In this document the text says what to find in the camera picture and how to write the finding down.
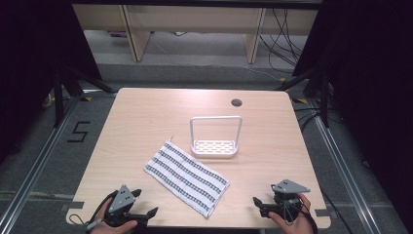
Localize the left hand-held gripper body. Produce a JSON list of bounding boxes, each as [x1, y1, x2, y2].
[[102, 184, 149, 228]]

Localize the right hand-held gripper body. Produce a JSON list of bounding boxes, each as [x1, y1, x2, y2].
[[270, 178, 312, 223]]

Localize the striped white dish cloth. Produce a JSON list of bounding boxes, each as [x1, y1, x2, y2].
[[143, 139, 231, 219]]

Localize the white metal cloth rack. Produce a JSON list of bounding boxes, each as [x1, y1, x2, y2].
[[189, 115, 244, 159]]

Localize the person's left hand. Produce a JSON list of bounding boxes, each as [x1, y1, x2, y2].
[[90, 198, 139, 234]]

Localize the person's right hand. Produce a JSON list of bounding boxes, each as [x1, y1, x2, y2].
[[268, 192, 315, 234]]

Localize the black metal stand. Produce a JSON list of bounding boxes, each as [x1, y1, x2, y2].
[[52, 63, 117, 129], [276, 66, 335, 129]]

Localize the black curtain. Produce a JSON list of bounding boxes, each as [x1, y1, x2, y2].
[[0, 0, 103, 164], [291, 0, 413, 225]]

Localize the light wooden background desk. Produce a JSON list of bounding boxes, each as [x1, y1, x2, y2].
[[71, 3, 319, 65]]

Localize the black gripper wrist cable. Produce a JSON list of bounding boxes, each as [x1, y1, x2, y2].
[[296, 198, 319, 234]]

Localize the black gripper cable with plug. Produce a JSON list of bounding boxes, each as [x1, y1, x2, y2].
[[68, 190, 119, 233]]

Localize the black floor cable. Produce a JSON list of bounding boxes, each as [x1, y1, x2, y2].
[[319, 186, 355, 234]]

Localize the aluminium floor rail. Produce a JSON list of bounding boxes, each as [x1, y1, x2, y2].
[[306, 98, 386, 234], [0, 94, 84, 232]]

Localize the thin white floor cable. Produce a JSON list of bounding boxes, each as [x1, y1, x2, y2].
[[242, 65, 286, 84]]

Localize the bundle of black floor cables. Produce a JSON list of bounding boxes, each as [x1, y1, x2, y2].
[[258, 8, 310, 72]]

